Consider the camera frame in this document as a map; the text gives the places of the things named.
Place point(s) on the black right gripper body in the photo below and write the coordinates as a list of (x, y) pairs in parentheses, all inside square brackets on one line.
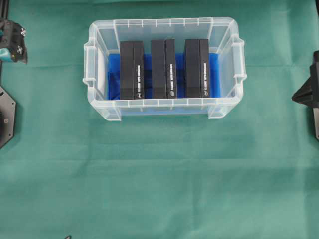
[(314, 67)]

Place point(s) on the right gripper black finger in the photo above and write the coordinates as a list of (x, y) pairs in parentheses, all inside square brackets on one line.
[(308, 102), (309, 90)]

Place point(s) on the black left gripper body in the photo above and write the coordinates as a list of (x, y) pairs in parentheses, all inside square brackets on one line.
[(12, 44)]

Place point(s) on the black box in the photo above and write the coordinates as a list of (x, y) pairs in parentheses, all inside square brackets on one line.
[(164, 79), (197, 68), (132, 70)]

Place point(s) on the clear plastic storage case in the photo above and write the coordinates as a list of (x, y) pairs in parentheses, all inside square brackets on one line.
[(223, 36)]

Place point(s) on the blue plastic liner sheet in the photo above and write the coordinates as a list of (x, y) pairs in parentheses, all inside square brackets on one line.
[(114, 76)]

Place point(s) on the green table cloth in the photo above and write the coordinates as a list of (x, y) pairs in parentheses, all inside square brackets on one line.
[(253, 174)]

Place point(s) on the black frame rail left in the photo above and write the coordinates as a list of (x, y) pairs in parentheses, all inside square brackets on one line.
[(4, 6)]

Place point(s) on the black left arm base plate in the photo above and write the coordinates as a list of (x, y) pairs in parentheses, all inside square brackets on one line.
[(7, 117)]

